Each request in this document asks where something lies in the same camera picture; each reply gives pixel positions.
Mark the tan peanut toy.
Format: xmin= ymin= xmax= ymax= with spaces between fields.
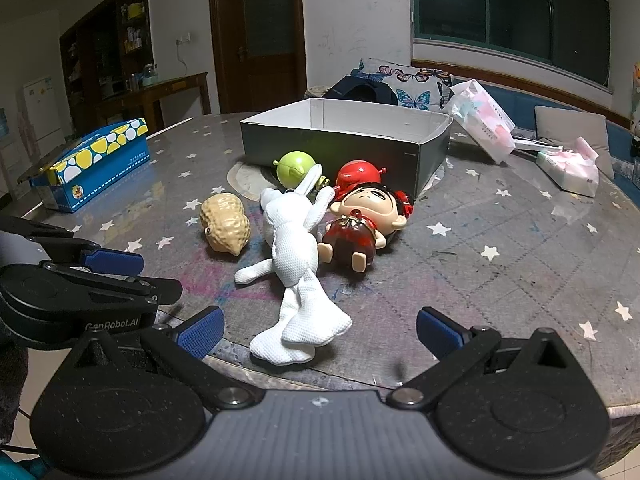
xmin=200 ymin=193 xmax=252 ymax=257

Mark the red dress doll figure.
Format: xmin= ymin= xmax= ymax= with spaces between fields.
xmin=318 ymin=182 xmax=413 ymax=273

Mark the white plush rabbit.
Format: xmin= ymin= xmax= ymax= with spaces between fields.
xmin=234 ymin=164 xmax=352 ymax=366

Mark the green round toy figure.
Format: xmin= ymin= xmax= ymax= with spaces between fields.
xmin=272 ymin=151 xmax=316 ymax=191

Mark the blue yellow tissue box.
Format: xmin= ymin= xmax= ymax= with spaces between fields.
xmin=27 ymin=118 xmax=150 ymax=214

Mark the white refrigerator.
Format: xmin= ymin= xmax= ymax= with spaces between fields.
xmin=23 ymin=76 xmax=64 ymax=144

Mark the wooden side table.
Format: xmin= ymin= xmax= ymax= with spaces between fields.
xmin=96 ymin=72 xmax=212 ymax=133

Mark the grey white cardboard box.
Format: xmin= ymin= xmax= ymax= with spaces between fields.
xmin=241 ymin=99 xmax=454 ymax=198

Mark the small pink tissue pack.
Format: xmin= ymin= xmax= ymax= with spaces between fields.
xmin=536 ymin=136 xmax=599 ymax=198

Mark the plastic bag of pink packs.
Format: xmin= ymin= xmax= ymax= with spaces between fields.
xmin=445 ymin=79 xmax=515 ymax=164

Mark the grey cushion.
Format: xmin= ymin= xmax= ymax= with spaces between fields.
xmin=535 ymin=106 xmax=614 ymax=180

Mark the blue sofa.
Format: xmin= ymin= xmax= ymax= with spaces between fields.
xmin=480 ymin=81 xmax=639 ymax=194

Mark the butterfly print pillow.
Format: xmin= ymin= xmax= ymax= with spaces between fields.
xmin=350 ymin=58 xmax=454 ymax=112

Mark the dark navy backpack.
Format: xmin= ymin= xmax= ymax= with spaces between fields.
xmin=323 ymin=76 xmax=398 ymax=105

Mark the dark wooden door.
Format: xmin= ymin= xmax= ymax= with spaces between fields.
xmin=209 ymin=0 xmax=307 ymax=113

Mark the dark green framed window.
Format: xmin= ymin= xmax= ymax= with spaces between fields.
xmin=413 ymin=0 xmax=611 ymax=86

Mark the dark wall shelf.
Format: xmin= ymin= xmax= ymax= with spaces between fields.
xmin=60 ymin=0 xmax=154 ymax=134

